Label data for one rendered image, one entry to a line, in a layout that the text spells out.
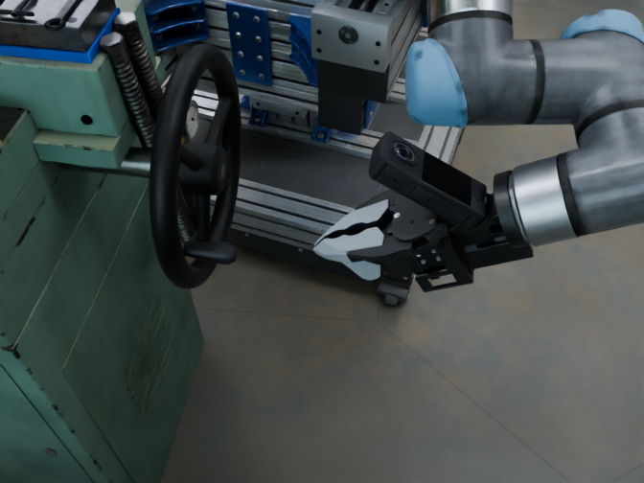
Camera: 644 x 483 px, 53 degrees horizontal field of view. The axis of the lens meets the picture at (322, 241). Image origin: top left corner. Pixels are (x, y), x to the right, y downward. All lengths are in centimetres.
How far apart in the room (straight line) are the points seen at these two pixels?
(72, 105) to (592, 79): 52
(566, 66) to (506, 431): 105
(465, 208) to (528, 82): 12
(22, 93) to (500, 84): 49
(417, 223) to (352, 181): 101
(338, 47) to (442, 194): 61
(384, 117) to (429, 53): 123
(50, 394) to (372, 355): 85
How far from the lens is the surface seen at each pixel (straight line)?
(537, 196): 57
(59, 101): 76
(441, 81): 57
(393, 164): 56
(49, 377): 90
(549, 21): 273
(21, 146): 78
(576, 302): 175
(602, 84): 61
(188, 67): 70
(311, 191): 159
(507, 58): 59
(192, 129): 111
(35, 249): 82
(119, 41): 72
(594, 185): 57
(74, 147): 77
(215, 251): 70
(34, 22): 72
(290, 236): 154
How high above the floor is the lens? 135
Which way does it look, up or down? 50 degrees down
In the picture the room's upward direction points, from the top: straight up
